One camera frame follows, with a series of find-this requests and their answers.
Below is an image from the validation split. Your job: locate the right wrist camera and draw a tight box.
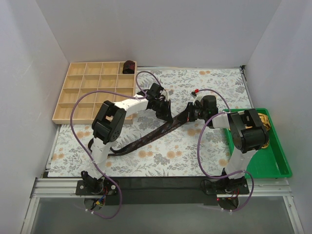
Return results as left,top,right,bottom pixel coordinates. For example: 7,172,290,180
191,89,202,105

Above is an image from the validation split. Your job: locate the yellow patterned tie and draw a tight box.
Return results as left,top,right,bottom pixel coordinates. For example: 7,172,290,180
258,113,271,149

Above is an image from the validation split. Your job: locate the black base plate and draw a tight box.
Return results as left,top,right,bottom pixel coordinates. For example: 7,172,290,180
76,176,251,206

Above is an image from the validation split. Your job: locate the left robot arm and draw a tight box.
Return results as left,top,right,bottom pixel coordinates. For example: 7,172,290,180
81,83,172,195

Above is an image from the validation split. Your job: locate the aluminium frame rail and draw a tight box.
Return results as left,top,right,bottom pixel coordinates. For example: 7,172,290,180
21,177,304,234

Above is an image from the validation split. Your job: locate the dark brown patterned tie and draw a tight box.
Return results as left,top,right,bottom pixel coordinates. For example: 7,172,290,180
89,113,193,156

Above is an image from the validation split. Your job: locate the wooden compartment tray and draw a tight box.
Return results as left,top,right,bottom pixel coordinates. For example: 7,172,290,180
52,61,137,124

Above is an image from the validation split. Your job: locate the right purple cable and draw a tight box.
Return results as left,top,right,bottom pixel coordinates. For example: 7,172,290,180
192,89,255,215

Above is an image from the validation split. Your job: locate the green plastic bin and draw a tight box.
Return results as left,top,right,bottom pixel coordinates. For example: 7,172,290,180
225,108,292,178

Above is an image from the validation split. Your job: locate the rolled dark red tie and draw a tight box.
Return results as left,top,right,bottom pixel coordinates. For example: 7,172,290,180
122,60,136,74

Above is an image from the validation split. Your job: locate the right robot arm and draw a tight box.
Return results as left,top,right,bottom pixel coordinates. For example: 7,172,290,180
183,96,269,195

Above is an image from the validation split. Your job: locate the purple cable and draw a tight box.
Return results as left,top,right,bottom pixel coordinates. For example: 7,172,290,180
192,89,255,215
70,71,171,219

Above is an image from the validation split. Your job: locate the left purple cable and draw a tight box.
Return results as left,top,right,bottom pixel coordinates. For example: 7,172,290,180
70,71,171,219

